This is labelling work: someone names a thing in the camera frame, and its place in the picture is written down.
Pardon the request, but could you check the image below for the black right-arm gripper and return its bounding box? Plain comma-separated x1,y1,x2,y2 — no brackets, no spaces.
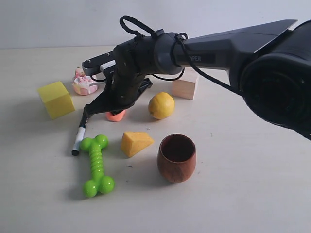
84,36,158,118

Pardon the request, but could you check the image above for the orange clay blob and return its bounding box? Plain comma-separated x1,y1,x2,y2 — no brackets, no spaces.
105,110,126,122

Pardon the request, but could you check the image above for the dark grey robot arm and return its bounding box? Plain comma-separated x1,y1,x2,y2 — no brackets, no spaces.
80,16,311,138

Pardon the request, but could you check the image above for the pink toy cake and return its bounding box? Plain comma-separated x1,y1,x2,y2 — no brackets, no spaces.
71,67,98,96

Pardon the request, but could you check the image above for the orange sponge wedge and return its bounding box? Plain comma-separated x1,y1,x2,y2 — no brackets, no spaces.
121,132,154,158

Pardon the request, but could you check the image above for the yellow lemon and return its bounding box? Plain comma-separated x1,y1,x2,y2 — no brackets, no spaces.
148,92,175,119

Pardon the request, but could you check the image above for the yellow foam cube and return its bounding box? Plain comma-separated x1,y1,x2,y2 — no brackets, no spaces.
37,81,75,120

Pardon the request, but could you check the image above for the black white marker pen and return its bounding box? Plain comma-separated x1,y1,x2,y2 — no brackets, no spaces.
71,113,88,156

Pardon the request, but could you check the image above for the light wooden block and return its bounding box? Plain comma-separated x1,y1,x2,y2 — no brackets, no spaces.
172,67,199,100

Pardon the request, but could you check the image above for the green toy bone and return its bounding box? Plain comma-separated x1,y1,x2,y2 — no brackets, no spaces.
80,134,115,198

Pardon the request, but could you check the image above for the brown wooden cup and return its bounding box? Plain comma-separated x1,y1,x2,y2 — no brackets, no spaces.
157,134,196,183

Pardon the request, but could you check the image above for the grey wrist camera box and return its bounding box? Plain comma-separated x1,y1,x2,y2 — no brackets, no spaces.
82,51,116,76

